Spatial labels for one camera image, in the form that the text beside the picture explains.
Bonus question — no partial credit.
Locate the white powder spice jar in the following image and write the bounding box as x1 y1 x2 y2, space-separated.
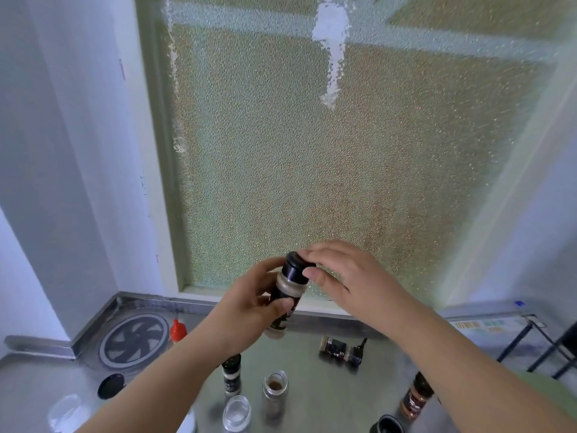
220 354 242 398

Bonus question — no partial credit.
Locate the person's right hand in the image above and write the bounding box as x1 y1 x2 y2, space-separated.
297 241 434 335

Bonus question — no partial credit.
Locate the person's left forearm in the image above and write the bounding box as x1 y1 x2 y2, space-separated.
76 321 236 433

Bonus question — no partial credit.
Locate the black wire rack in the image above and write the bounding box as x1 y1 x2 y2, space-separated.
496 315 577 380

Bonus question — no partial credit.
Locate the person's left hand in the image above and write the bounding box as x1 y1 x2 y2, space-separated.
203 257 295 358

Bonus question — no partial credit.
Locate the beige powder spice jar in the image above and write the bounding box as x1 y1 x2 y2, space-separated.
265 251 317 339

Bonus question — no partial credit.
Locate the pale label sticker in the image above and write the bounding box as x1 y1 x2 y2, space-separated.
451 317 520 335

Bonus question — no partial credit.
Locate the open glass spice jar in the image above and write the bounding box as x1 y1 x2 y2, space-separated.
262 370 289 414

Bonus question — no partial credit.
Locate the round grey vent fan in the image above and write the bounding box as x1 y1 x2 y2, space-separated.
99 313 170 370

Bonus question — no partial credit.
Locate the black topped jar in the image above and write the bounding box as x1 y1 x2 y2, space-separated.
369 414 405 433

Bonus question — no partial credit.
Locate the frosted glass window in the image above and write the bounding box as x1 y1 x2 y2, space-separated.
135 0 577 312

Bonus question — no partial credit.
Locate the red powder spice jar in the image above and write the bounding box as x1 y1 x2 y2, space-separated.
400 372 435 421

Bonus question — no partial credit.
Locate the person's right forearm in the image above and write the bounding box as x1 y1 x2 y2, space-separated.
391 306 577 433

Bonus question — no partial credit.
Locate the brown spice jar lying down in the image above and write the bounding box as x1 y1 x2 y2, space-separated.
319 336 365 367

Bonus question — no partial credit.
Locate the loose black jar lid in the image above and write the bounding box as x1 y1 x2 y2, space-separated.
97 373 126 400

